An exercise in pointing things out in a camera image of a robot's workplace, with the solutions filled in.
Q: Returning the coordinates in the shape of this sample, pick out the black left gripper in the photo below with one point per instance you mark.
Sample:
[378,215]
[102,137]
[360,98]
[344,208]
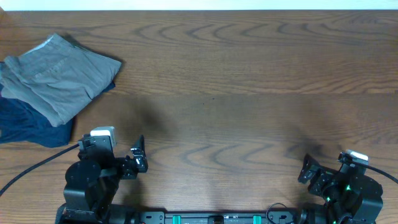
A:
[137,162]

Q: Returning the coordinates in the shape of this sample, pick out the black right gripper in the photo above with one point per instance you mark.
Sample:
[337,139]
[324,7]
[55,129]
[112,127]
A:
[310,171]

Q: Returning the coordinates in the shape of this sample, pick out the grey shorts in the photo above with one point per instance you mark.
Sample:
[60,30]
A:
[57,78]

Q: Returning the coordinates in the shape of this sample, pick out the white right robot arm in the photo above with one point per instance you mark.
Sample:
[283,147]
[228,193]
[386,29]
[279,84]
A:
[350,196]

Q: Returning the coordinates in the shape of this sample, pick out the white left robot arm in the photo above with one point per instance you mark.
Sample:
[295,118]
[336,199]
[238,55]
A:
[93,181]

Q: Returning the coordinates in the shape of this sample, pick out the navy blue folded shorts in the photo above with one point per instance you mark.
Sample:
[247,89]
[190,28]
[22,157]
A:
[21,122]

